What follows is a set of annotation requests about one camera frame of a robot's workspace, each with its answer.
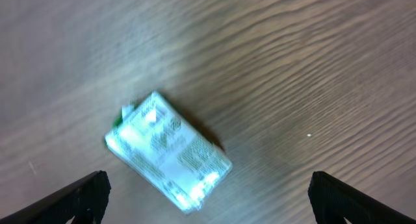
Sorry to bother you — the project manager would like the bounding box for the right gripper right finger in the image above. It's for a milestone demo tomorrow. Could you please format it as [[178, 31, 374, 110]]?
[[307, 171, 415, 224]]

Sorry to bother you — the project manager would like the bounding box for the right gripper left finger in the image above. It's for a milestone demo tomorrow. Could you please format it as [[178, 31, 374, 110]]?
[[1, 171, 111, 224]]

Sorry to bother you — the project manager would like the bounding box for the green white packet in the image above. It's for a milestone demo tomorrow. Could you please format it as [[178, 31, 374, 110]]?
[[105, 92, 232, 213]]

